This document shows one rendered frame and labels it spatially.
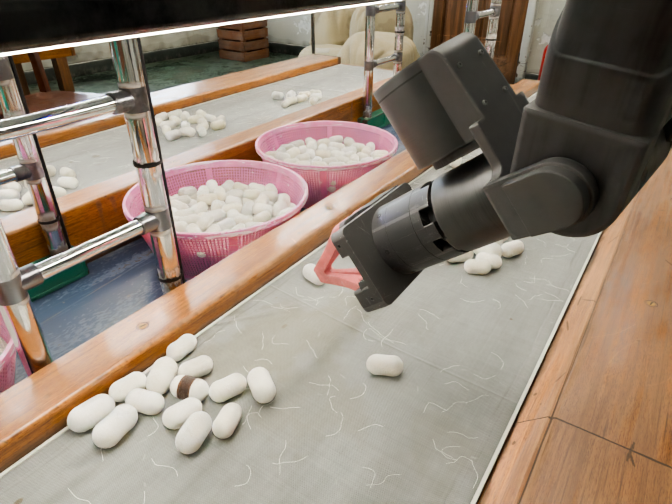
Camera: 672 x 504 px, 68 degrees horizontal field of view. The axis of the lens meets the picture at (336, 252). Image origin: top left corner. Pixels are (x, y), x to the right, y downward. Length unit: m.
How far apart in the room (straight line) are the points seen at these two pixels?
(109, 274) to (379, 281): 0.51
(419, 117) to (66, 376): 0.36
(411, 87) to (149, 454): 0.33
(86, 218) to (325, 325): 0.42
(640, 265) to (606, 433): 0.28
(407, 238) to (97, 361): 0.29
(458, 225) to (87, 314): 0.52
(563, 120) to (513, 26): 4.96
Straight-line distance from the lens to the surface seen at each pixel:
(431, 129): 0.31
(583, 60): 0.25
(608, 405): 0.47
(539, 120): 0.27
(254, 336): 0.52
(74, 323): 0.71
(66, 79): 3.36
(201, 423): 0.42
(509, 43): 5.24
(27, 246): 0.78
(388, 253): 0.36
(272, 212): 0.77
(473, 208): 0.32
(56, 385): 0.49
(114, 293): 0.75
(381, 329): 0.52
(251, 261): 0.59
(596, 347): 0.52
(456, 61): 0.31
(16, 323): 0.49
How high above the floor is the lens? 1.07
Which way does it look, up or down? 31 degrees down
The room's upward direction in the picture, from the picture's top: straight up
